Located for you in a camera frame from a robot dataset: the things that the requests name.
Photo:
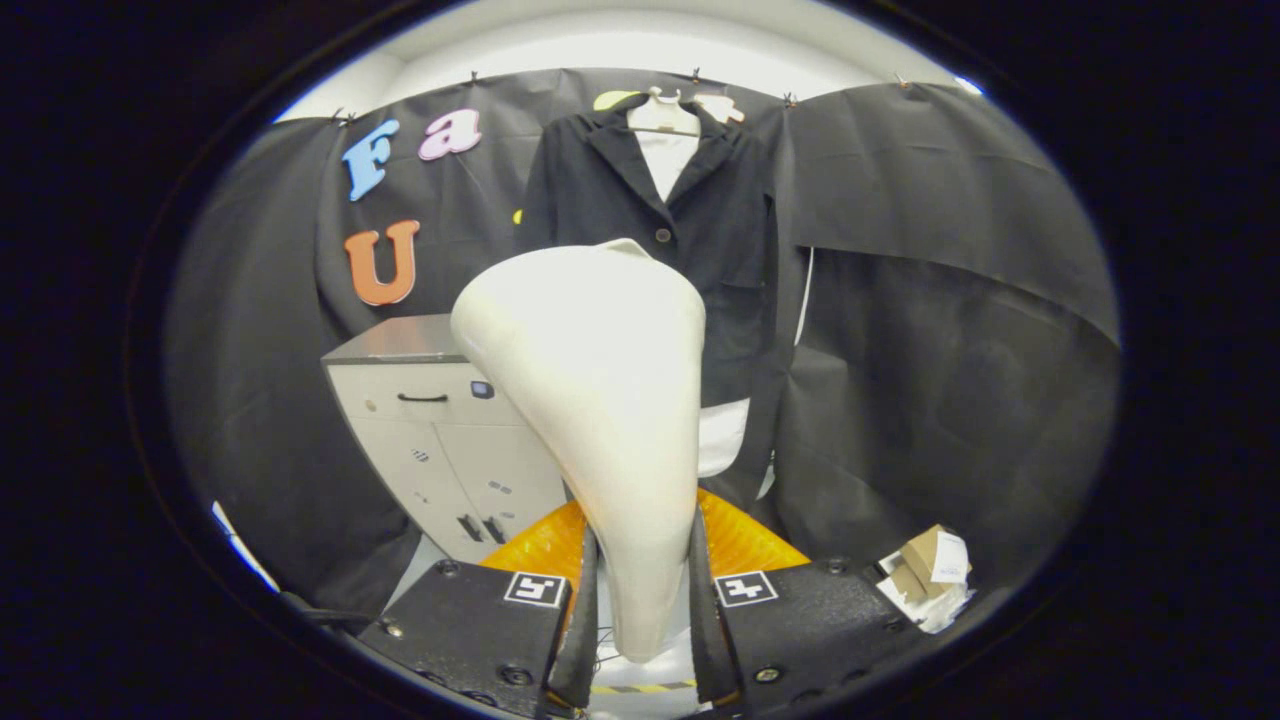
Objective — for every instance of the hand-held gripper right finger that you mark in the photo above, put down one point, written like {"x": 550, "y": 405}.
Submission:
{"x": 705, "y": 650}

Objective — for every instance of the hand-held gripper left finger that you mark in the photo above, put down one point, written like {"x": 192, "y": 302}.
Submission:
{"x": 586, "y": 650}

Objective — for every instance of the white garment steamer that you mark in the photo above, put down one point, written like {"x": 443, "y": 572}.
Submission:
{"x": 590, "y": 380}

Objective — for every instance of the black jacket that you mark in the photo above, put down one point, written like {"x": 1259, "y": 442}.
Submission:
{"x": 730, "y": 220}

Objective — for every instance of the grey cabinet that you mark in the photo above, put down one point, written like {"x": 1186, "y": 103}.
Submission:
{"x": 420, "y": 440}

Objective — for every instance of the white blue-edged panel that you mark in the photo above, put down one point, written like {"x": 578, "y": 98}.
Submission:
{"x": 240, "y": 545}

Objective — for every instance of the black backdrop cloth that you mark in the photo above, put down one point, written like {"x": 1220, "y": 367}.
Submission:
{"x": 950, "y": 350}

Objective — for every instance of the white mannequin torso form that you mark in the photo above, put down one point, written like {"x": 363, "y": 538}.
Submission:
{"x": 668, "y": 160}

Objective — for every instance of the small ceiling light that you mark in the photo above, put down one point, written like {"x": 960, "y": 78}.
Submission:
{"x": 968, "y": 85}

